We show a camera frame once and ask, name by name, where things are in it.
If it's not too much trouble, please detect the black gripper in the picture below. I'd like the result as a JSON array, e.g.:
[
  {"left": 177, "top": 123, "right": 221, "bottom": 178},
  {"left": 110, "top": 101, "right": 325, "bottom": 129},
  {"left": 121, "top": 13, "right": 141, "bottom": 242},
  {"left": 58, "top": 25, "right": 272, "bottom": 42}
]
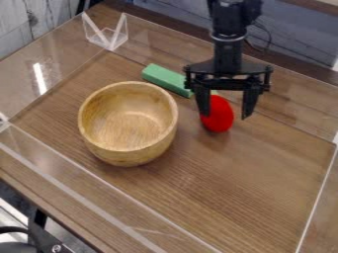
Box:
[{"left": 184, "top": 60, "right": 274, "bottom": 120}]

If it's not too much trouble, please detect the red plush fruit green stem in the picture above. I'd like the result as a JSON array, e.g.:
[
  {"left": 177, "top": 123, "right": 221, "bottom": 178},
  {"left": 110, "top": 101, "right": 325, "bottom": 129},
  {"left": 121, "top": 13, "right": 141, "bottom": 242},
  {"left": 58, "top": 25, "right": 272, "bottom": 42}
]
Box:
[{"left": 200, "top": 95, "right": 236, "bottom": 132}]

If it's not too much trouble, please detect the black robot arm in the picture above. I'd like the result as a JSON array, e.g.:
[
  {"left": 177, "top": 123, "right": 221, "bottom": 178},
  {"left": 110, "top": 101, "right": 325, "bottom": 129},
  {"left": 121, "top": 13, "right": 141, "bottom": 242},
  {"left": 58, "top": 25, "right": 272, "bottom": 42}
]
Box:
[{"left": 184, "top": 0, "right": 274, "bottom": 119}]

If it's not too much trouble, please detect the green rectangular block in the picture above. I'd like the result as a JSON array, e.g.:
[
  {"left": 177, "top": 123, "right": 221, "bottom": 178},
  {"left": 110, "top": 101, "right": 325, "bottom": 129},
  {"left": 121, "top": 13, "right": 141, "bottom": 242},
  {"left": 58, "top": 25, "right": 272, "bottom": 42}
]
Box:
[{"left": 142, "top": 63, "right": 193, "bottom": 99}]

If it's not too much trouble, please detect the wooden bowl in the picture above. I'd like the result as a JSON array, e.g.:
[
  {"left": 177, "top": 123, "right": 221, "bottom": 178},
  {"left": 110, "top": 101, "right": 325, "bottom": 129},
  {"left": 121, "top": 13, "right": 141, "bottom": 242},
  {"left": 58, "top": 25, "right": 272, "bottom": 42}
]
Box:
[{"left": 78, "top": 81, "right": 178, "bottom": 167}]

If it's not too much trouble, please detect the clear acrylic stand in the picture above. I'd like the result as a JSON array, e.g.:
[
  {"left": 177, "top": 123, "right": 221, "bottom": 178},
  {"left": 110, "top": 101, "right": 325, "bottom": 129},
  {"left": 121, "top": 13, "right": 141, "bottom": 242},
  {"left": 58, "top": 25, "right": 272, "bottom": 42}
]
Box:
[{"left": 81, "top": 13, "right": 129, "bottom": 51}]

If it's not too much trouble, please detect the clear acrylic tray wall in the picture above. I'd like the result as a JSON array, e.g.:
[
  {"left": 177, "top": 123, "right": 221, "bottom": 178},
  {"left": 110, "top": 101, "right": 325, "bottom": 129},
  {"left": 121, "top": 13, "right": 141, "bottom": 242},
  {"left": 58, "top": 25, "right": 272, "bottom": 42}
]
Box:
[{"left": 0, "top": 114, "right": 221, "bottom": 253}]

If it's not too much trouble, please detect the black table leg frame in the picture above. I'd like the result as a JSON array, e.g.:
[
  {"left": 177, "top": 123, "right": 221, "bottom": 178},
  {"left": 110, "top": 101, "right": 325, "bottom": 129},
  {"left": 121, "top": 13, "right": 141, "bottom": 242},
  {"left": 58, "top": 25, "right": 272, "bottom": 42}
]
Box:
[{"left": 29, "top": 209, "right": 75, "bottom": 253}]

